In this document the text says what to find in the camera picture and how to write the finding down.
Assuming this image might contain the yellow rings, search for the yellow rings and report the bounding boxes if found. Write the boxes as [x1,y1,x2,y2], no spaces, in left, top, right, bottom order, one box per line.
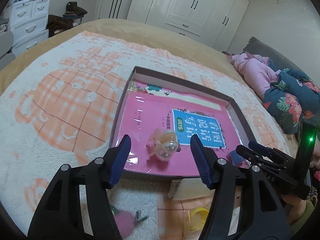
[186,206,209,233]

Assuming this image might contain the pink fluffy pompom clip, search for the pink fluffy pompom clip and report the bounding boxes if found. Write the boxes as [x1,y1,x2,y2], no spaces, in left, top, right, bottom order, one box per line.
[111,205,149,239]

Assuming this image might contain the person's right hand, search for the person's right hand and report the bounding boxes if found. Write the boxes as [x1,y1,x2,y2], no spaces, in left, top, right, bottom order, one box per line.
[281,194,306,225]

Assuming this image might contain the blue small packet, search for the blue small packet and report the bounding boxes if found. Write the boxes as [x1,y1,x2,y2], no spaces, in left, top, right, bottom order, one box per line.
[227,150,248,168]

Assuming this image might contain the blue floral quilt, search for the blue floral quilt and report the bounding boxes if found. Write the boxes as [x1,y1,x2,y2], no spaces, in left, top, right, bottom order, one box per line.
[263,66,319,134]

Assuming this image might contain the clear tape patch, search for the clear tape patch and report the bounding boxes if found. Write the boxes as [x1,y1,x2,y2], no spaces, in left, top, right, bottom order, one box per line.
[168,178,215,201]

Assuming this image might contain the pink jacket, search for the pink jacket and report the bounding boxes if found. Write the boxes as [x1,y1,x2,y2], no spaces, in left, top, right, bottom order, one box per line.
[225,51,278,100]

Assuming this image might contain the pink children's book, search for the pink children's book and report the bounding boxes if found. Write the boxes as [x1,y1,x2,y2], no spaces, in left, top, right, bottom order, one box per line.
[117,80,241,177]

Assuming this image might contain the brown shallow cardboard box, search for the brown shallow cardboard box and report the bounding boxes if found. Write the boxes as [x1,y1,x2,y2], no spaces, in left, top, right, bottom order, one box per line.
[110,66,255,180]

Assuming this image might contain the white peach patterned blanket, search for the white peach patterned blanket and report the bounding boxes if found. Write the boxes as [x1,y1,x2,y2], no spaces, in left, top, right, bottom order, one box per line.
[1,31,297,233]

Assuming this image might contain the grey pillow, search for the grey pillow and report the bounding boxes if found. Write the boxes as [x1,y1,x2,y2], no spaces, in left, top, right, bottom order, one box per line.
[243,36,310,81]

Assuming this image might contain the white wardrobe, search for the white wardrobe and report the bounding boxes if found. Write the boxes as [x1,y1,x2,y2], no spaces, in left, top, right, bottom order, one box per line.
[127,0,250,51]

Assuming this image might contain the tan bed cover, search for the tan bed cover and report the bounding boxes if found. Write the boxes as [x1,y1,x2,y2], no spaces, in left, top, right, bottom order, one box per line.
[0,18,301,156]

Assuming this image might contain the grey chair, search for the grey chair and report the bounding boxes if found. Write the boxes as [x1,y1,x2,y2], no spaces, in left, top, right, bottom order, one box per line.
[0,31,16,70]

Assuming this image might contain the dark clothes pile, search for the dark clothes pile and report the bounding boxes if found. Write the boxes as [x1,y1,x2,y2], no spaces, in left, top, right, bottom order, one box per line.
[46,2,88,37]

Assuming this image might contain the white drawer cabinet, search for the white drawer cabinet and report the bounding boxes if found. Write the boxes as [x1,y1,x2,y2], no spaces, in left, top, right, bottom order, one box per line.
[3,0,50,57]

